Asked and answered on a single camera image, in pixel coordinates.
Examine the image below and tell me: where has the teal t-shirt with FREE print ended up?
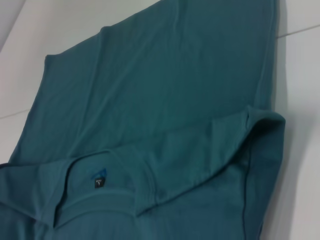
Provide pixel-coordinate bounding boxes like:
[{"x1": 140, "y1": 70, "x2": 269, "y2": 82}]
[{"x1": 0, "y1": 0, "x2": 287, "y2": 240}]

